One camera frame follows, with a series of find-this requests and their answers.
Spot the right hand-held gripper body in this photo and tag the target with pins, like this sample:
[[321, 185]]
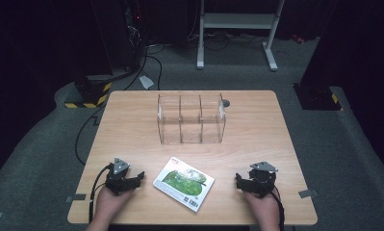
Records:
[[262, 179]]

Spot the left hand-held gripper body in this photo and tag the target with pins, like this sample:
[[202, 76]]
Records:
[[117, 179]]

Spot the person's right hand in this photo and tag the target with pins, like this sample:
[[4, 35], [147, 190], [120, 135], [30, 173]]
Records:
[[265, 208]]

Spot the clear acrylic divided book rack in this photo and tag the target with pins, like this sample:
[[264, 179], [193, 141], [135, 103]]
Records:
[[191, 120]]

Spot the white metal stand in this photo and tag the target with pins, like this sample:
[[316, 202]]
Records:
[[237, 20]]

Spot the black yellow striped base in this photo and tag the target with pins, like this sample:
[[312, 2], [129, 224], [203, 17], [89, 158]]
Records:
[[318, 97], [90, 94]]

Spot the grey round table grommet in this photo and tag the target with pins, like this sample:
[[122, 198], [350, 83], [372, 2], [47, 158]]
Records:
[[225, 103]]

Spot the green and white packet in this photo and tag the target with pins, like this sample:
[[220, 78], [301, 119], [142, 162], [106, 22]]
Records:
[[184, 184]]

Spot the grey tape strip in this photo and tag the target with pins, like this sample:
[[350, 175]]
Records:
[[307, 193], [76, 198]]

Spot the dark equipment rack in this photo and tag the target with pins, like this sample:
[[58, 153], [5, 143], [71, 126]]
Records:
[[122, 32]]

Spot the white tag on floor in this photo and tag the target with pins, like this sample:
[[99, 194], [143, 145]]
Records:
[[146, 82]]

